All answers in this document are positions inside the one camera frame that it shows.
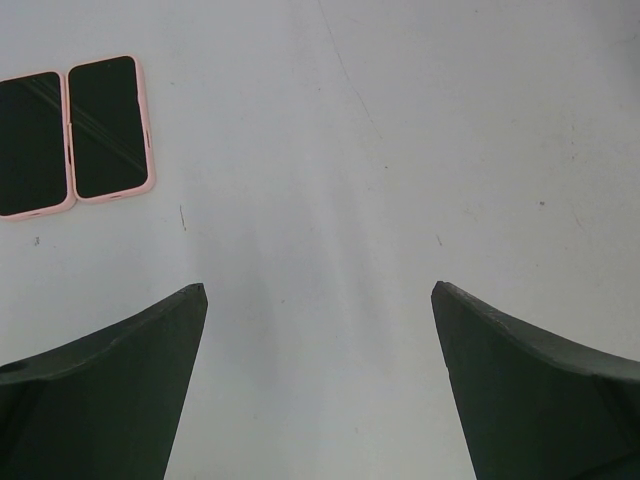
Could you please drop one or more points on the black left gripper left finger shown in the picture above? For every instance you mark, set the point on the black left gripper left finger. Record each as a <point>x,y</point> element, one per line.
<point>107,405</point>

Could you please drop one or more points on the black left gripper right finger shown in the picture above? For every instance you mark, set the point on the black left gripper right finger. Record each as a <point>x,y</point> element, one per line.
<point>532,404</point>

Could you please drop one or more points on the pink phone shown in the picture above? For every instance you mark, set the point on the pink phone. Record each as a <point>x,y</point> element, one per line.
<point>109,130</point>
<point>35,159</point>

